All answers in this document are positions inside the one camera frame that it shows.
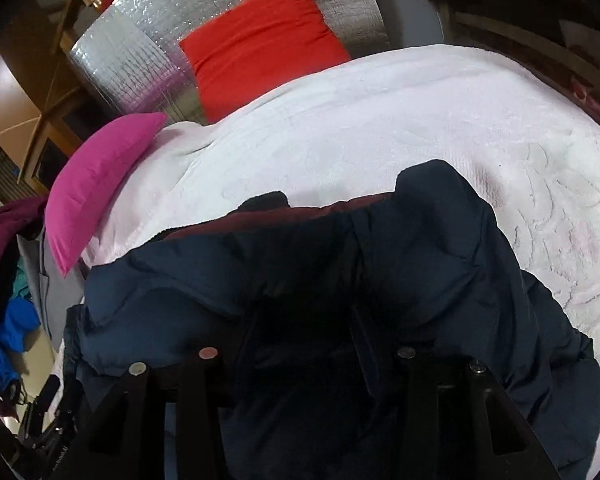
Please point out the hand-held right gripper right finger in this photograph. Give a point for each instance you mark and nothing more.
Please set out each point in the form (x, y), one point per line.
(420, 390)

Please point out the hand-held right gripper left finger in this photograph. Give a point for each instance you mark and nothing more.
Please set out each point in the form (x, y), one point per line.
(200, 385)

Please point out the navy padded jacket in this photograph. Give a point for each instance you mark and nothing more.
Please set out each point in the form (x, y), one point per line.
(305, 270)

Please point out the blue garment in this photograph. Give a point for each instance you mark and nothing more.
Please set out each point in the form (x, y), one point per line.
(10, 330)

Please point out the grey garment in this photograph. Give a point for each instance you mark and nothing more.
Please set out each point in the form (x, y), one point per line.
(55, 290)

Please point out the teal garment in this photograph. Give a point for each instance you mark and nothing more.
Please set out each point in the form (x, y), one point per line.
(21, 282)

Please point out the maroon garment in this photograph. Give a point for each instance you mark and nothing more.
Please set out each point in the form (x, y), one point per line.
(5, 240)

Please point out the pink pillow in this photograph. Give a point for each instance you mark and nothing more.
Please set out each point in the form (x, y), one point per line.
(95, 185)

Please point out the white fleece blanket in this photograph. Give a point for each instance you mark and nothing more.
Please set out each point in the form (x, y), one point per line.
(380, 125)

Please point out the silver foil insulation mat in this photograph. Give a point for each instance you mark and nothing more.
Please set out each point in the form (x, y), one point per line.
(130, 60)

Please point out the red pillow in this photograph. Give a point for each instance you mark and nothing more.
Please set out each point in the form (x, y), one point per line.
(260, 45)

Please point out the brown rattan rack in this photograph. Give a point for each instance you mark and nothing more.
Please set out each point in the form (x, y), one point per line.
(520, 25)

